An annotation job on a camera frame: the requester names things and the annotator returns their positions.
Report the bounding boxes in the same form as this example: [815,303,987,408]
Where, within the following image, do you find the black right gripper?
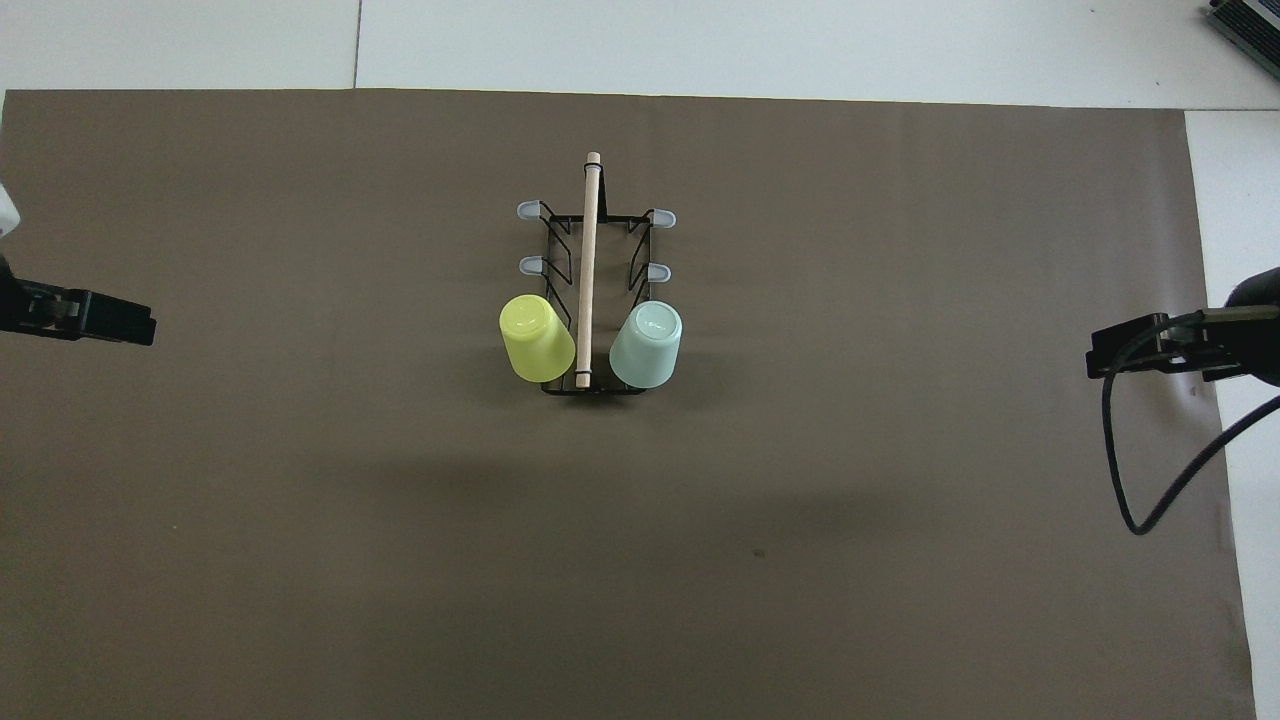
[1087,266,1280,386]

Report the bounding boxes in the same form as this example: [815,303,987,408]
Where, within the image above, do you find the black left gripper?
[0,255,158,347]

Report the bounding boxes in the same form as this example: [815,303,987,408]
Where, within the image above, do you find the yellow plastic cup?
[499,294,577,383]

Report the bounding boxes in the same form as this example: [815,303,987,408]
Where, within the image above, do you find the green plastic cup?
[609,300,684,390]

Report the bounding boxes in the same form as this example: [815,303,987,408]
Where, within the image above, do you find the grey ribbed metal device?
[1203,0,1280,51]

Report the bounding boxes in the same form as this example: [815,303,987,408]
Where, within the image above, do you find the brown table mat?
[0,88,1259,720]

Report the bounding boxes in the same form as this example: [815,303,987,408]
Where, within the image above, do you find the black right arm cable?
[1102,310,1280,536]

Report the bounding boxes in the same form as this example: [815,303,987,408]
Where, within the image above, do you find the black wire cup rack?
[516,180,678,397]

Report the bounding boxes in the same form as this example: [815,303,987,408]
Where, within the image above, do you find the wooden dowel rack handle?
[575,152,603,389]

